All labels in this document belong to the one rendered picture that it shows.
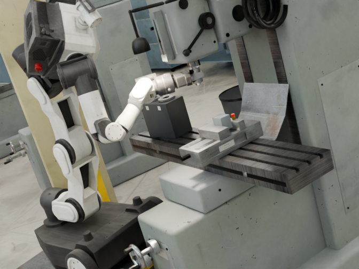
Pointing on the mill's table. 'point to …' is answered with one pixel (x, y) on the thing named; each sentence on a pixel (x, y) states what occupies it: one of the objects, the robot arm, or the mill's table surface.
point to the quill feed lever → (206, 23)
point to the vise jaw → (214, 132)
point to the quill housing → (186, 29)
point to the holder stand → (166, 117)
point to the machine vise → (243, 131)
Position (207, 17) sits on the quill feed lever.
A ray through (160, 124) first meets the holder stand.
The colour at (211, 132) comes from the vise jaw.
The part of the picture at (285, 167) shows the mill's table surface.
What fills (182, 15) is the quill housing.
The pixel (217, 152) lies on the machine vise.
